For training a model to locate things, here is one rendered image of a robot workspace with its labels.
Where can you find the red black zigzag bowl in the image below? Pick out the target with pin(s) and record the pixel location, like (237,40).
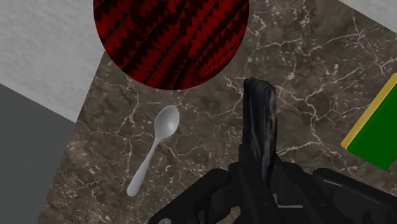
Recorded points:
(173,40)

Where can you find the black glossy oblong slab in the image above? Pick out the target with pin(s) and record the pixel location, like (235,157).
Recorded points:
(259,118)

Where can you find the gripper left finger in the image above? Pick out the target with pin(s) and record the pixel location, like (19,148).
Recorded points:
(217,192)

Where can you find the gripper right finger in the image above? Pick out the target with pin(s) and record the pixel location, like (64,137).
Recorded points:
(341,195)

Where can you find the green box with yellow edge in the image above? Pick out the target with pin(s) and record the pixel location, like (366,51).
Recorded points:
(380,136)

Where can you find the white plastic spoon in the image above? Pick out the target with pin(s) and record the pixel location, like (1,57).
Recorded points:
(167,121)

